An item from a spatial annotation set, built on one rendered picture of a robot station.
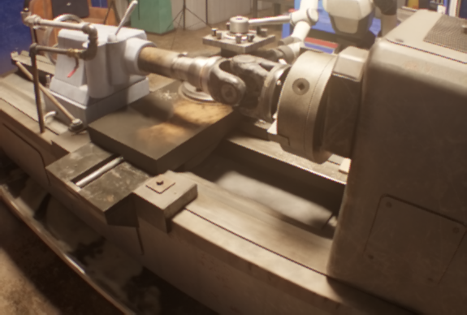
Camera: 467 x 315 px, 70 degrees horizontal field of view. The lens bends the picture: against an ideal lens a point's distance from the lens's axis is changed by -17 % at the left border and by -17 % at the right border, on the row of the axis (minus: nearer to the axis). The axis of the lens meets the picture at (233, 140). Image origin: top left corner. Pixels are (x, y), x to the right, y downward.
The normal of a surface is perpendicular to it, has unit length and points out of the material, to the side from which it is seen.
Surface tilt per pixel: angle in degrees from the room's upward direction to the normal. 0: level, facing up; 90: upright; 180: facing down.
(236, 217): 0
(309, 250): 0
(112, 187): 0
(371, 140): 90
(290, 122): 86
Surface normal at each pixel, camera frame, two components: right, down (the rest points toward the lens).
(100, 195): 0.00, -0.86
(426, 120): -0.58, 0.42
